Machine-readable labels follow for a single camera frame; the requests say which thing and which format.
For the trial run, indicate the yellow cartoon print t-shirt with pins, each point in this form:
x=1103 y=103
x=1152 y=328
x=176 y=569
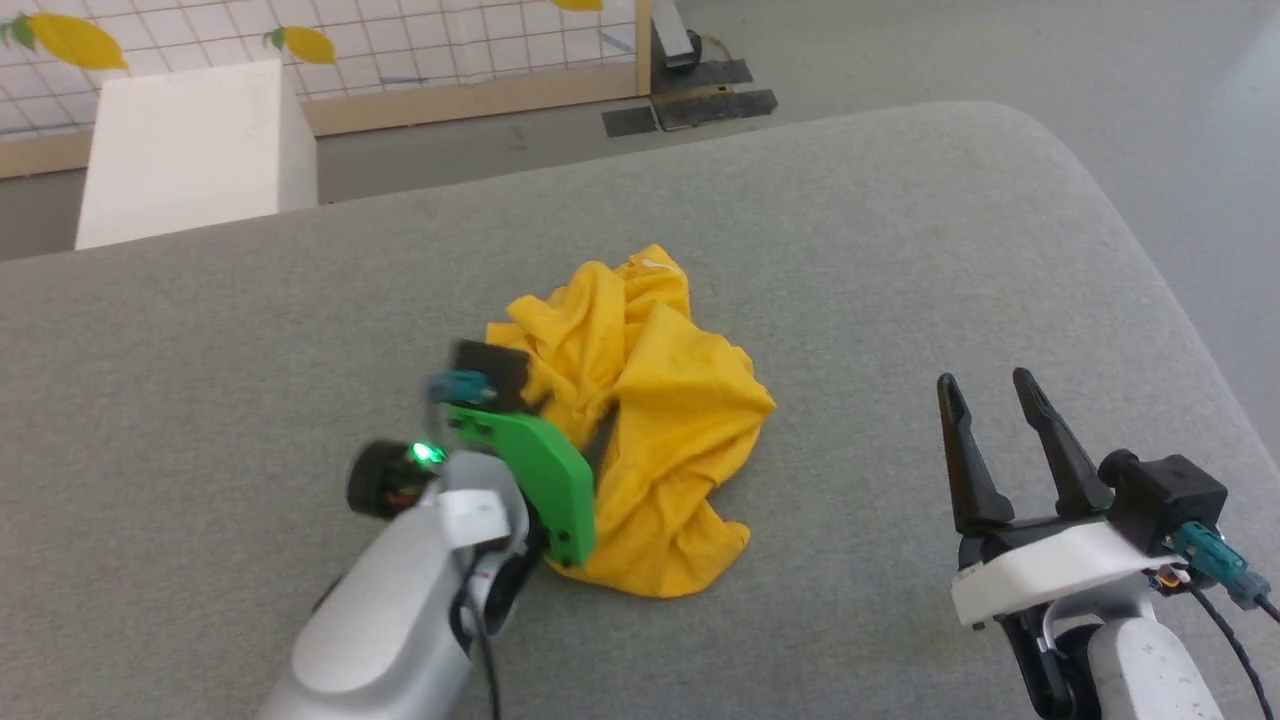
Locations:
x=670 y=430

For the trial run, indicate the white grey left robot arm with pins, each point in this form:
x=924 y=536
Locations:
x=400 y=620

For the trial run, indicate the grey fabric sofa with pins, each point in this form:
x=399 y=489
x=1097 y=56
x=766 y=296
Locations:
x=900 y=250

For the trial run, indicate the black floor plate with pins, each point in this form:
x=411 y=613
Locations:
x=710 y=74

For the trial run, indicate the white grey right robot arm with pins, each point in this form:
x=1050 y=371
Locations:
x=1140 y=670

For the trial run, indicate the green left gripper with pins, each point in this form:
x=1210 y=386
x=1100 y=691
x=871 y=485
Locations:
x=545 y=470

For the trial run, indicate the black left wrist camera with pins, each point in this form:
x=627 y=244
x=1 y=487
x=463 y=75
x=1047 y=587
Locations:
x=495 y=375

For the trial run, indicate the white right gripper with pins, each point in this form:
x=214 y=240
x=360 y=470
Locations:
x=1050 y=570

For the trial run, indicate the white cabinet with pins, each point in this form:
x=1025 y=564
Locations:
x=190 y=150

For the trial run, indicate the small dark floor mat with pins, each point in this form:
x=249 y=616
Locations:
x=630 y=121

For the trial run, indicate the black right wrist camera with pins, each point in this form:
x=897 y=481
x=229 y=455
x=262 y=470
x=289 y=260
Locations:
x=1165 y=500

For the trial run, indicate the wooden framed grid panel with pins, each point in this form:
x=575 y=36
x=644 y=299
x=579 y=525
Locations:
x=430 y=50

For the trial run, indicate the metal stand leg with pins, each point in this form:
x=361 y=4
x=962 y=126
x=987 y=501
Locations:
x=675 y=35

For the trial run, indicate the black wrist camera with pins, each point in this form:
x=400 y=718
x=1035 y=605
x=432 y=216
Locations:
x=495 y=375
x=1165 y=500

